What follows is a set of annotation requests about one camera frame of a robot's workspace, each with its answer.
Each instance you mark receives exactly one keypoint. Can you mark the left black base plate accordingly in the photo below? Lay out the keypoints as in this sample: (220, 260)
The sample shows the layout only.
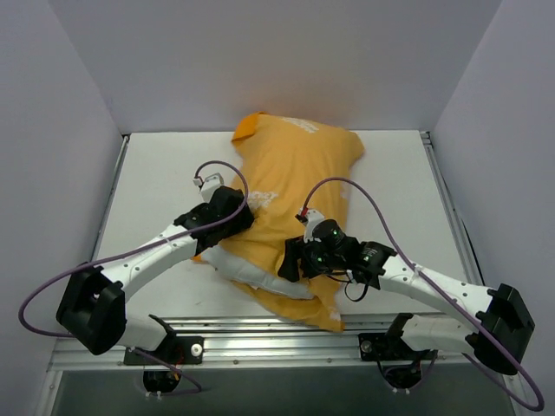
(177, 350)

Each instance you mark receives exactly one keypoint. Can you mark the aluminium front rail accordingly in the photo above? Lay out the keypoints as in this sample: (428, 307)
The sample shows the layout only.
(264, 342)

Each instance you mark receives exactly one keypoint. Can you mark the orange Mickey Mouse pillowcase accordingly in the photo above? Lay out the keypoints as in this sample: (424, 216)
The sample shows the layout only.
(286, 163)

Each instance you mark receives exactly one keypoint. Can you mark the white pillow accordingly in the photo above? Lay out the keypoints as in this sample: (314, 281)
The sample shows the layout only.
(238, 270)

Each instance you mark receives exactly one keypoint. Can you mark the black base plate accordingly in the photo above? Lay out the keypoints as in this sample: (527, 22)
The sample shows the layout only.
(177, 350)
(378, 347)

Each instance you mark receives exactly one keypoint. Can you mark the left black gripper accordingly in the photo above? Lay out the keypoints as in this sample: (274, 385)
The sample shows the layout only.
(242, 212)

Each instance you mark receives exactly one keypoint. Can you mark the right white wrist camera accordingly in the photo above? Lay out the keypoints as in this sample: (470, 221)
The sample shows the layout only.
(310, 219)

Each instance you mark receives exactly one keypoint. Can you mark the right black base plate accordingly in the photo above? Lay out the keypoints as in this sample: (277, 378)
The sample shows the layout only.
(378, 347)

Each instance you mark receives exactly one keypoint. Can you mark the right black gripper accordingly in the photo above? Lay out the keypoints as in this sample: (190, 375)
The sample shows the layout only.
(296, 254)

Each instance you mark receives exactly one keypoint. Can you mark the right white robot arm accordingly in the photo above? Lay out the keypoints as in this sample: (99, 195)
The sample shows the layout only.
(494, 325)

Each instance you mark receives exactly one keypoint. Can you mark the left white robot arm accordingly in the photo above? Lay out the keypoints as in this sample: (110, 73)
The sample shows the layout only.
(93, 306)

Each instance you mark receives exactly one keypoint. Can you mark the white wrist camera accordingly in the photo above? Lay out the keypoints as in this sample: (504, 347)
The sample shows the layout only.
(310, 219)
(208, 185)

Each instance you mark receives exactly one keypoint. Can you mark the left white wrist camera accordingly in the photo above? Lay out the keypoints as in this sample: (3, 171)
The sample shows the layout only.
(208, 185)

